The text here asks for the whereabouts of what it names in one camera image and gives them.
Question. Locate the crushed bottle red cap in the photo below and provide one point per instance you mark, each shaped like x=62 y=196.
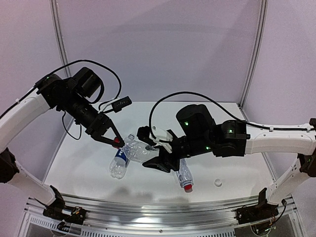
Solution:
x=185 y=177

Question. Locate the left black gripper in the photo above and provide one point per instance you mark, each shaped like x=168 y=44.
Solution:
x=99 y=125

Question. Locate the aluminium frame post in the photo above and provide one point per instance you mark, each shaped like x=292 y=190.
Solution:
x=58 y=32
x=255 y=52

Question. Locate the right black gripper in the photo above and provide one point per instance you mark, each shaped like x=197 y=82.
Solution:
x=173 y=151

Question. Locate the clear bottle red cap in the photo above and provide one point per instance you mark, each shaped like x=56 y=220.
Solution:
x=138 y=151

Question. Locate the front aluminium rail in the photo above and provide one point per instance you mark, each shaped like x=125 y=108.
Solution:
x=201 y=219

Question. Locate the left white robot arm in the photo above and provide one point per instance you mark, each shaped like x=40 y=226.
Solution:
x=70 y=95

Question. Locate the right aluminium frame post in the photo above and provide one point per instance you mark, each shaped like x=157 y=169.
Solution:
x=255 y=52

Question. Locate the Pepsi label plastic bottle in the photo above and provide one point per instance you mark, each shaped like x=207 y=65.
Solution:
x=120 y=162

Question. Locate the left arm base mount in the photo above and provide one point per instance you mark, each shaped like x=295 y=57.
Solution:
x=67 y=215

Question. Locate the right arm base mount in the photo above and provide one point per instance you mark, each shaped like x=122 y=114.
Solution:
x=256 y=209

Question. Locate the white bottle cap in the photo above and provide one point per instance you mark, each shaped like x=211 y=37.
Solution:
x=218 y=182

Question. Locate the left aluminium frame post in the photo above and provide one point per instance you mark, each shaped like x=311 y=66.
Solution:
x=58 y=32

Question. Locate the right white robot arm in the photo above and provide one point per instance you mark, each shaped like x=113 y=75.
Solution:
x=235 y=138

